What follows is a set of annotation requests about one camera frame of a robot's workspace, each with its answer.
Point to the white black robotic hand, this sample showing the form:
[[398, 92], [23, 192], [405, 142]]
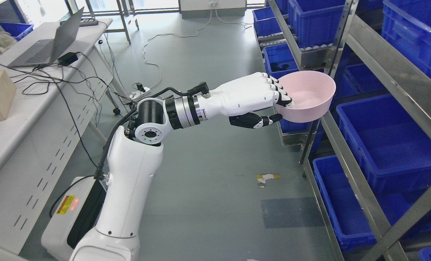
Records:
[[240, 98]]

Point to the pink ikea bowl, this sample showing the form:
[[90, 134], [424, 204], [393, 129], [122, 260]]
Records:
[[311, 93]]

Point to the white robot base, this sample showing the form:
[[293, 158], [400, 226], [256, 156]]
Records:
[[73, 217]]

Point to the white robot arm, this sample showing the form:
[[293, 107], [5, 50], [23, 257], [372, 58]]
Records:
[[131, 158]]

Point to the steel shelf rack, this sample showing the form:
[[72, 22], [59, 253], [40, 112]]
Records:
[[368, 159]]

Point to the black power adapter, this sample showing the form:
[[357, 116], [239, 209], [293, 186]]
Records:
[[68, 58]]

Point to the grey laptop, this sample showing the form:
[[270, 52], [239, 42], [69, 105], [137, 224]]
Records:
[[45, 52]]

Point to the white desk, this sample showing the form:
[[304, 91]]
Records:
[[41, 132]]

